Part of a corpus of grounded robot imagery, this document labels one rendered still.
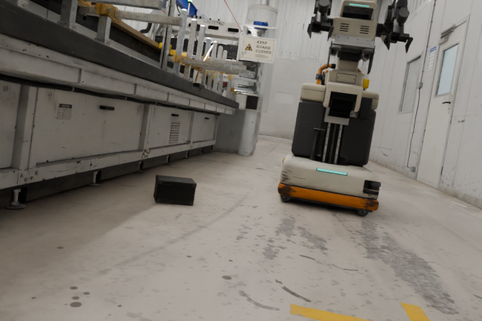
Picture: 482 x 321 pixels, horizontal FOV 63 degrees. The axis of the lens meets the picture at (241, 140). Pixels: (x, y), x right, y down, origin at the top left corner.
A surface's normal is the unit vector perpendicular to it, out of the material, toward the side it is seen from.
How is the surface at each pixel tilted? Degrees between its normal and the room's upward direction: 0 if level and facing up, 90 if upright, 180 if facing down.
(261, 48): 90
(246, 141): 90
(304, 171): 90
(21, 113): 90
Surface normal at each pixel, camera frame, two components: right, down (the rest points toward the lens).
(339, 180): -0.14, 0.03
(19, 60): 0.98, 0.15
